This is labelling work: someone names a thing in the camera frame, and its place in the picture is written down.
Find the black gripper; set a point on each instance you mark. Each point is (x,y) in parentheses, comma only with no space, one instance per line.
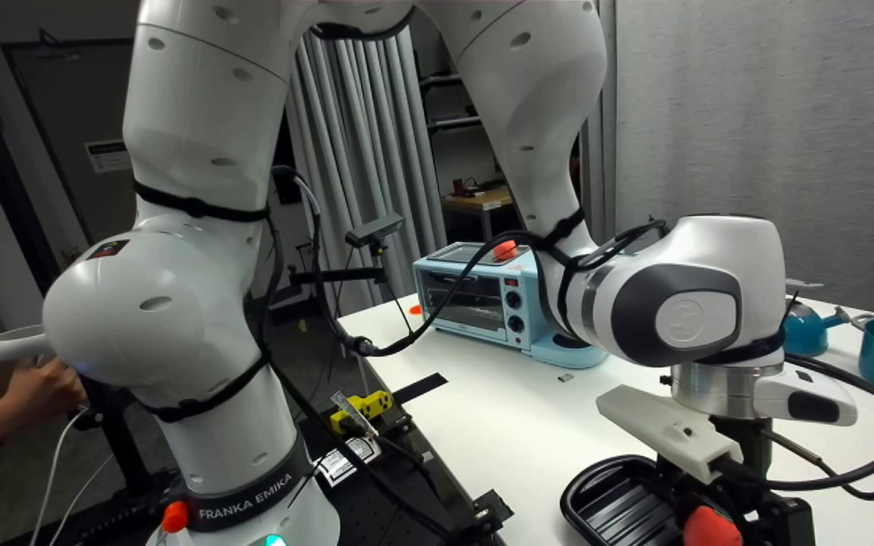
(742,494)

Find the black ridged tray plate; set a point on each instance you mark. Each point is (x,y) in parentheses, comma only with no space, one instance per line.
(624,503)

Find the red plushie on oven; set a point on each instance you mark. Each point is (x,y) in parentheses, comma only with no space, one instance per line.
(506,251)

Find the light blue toy oven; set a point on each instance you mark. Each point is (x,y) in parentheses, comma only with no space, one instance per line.
(496,304)

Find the person's hand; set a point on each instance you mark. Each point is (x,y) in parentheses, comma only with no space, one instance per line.
(45,391)

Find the teal kettle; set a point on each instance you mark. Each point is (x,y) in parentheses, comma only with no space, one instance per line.
(806,333)

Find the yellow clamp on table edge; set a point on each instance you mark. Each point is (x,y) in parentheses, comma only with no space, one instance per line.
(368,406)

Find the white VR controller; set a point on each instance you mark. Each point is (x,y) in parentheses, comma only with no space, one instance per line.
(27,344)

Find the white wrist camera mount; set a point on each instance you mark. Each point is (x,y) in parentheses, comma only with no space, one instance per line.
(673,430)

